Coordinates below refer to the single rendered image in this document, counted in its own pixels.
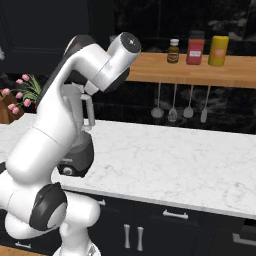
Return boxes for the hanging silver whisk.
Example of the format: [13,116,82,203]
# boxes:
[167,83,179,123]

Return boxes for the dark upper cupboard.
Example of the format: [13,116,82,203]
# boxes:
[0,0,115,76]

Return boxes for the hanging silver ladle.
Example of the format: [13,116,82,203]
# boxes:
[150,82,165,120]

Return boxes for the dark cupboard door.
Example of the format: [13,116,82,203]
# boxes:
[89,213,135,256]
[133,220,209,256]

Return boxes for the small brown bottle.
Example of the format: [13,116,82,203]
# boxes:
[166,38,181,64]

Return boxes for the red jar with label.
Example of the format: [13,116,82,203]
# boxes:
[185,30,206,66]

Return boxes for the silver cupboard door handle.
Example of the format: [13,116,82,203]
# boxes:
[136,226,145,252]
[123,223,131,250]

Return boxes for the dark appliance with silver handle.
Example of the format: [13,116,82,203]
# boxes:
[208,217,256,256]

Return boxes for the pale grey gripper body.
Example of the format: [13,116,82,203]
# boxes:
[61,83,85,98]

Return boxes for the wooden wall shelf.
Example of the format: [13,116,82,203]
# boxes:
[125,52,256,90]

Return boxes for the yellow canister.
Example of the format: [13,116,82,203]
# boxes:
[207,35,230,67]

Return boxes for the pink flower plant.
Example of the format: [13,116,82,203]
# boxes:
[0,73,43,116]

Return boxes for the grey blender with clear jar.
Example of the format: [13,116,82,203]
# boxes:
[56,94,97,179]

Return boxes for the hanging silver spatula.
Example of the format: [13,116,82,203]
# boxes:
[199,85,212,124]

